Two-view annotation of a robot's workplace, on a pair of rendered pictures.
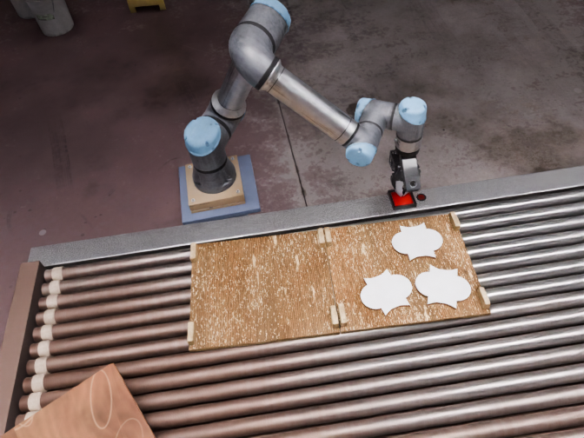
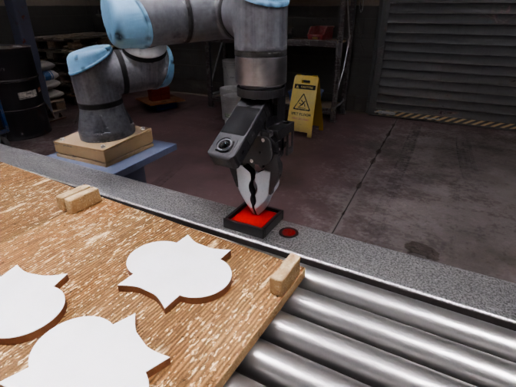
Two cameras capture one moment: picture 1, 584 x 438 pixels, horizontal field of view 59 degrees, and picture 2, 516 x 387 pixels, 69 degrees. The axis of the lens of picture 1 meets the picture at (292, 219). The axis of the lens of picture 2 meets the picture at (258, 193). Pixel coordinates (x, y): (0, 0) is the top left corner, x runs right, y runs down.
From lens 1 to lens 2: 131 cm
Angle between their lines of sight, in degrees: 35
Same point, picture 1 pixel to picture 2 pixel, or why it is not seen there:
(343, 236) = (104, 213)
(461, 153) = not seen: outside the picture
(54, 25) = not seen: hidden behind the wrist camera
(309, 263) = (16, 216)
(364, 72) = (448, 224)
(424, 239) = (193, 270)
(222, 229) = (34, 163)
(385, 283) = (21, 292)
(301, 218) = (110, 185)
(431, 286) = (67, 352)
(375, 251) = (105, 248)
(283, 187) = not seen: hidden behind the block
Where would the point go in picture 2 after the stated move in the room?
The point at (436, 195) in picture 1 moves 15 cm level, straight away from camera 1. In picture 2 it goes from (316, 242) to (380, 215)
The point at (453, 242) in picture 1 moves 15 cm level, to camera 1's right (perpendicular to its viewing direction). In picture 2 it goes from (240, 309) to (369, 369)
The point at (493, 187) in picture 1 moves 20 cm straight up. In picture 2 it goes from (448, 279) to (489, 138)
